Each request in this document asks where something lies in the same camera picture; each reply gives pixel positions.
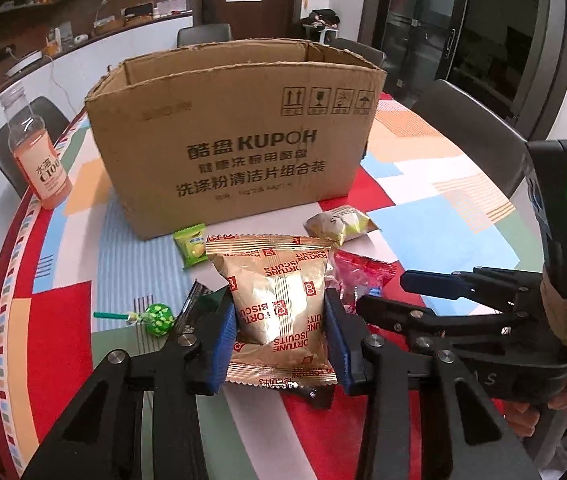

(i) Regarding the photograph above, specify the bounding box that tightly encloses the dark grey chair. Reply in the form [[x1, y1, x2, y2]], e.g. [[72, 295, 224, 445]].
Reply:
[[177, 24, 233, 49], [411, 79, 531, 198], [331, 37, 387, 68], [0, 96, 70, 198]]

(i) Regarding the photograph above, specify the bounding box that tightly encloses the person's right hand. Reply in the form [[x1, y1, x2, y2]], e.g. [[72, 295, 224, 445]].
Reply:
[[503, 379, 567, 433]]

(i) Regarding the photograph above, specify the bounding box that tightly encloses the orange drink bottle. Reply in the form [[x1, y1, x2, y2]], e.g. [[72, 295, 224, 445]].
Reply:
[[0, 84, 73, 210]]

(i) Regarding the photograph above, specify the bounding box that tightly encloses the green lollipop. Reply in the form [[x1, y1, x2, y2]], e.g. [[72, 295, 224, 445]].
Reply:
[[94, 302, 174, 336]]

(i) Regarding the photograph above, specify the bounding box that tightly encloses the brown cardboard box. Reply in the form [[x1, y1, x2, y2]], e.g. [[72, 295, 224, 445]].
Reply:
[[85, 37, 387, 241]]

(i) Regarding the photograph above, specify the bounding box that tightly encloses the glass door cabinet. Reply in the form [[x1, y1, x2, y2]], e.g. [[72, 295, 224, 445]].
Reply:
[[373, 0, 567, 126]]

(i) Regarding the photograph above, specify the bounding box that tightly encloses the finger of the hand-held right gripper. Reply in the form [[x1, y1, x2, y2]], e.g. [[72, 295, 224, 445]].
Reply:
[[401, 267, 547, 311], [356, 295, 529, 356]]

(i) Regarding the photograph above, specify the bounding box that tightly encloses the white round appliance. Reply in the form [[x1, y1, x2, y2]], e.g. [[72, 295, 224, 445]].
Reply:
[[6, 50, 44, 77]]

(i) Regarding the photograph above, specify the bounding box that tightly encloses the woven basket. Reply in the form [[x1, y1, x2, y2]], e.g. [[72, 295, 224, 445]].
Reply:
[[94, 17, 125, 36]]

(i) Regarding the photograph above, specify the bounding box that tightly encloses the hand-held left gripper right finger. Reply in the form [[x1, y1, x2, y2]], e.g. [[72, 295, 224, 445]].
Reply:
[[323, 287, 544, 480]]

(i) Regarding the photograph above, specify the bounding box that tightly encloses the small beige snack packet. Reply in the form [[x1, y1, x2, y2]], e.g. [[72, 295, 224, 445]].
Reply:
[[303, 205, 379, 246]]

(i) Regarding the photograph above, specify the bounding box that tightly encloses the red candy packet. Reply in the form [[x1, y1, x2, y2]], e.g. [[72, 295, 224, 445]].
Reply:
[[332, 250, 397, 311]]

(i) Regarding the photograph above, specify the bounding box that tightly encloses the white sideboard cabinet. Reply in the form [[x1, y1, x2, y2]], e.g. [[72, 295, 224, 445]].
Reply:
[[0, 12, 194, 131]]

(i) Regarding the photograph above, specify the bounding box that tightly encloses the black bag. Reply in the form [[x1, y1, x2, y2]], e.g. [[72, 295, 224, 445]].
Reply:
[[299, 9, 340, 33]]

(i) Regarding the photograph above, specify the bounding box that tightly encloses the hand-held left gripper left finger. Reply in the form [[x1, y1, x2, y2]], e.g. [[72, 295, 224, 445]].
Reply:
[[21, 287, 239, 480]]

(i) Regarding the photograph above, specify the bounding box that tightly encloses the black snack packet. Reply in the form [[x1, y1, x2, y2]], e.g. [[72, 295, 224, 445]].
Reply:
[[174, 280, 214, 333]]

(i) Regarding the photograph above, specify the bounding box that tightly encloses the gold biscuit packet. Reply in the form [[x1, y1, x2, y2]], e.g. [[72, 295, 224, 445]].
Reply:
[[206, 232, 339, 388]]

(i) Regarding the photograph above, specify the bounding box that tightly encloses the small green snack packet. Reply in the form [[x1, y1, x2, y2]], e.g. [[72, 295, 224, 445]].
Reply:
[[172, 224, 209, 268]]

